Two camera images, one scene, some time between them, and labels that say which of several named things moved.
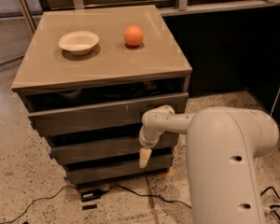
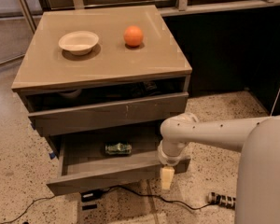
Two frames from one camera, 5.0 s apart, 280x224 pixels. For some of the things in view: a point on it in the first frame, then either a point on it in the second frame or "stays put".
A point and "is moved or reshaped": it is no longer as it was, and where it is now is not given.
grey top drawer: x=101 y=117 stays put
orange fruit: x=133 y=35 stays put
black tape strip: x=90 y=207 stays put
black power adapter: x=91 y=195 stays put
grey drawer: x=112 y=150 is moved or reshaped
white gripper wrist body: x=147 y=140 → x=168 y=157
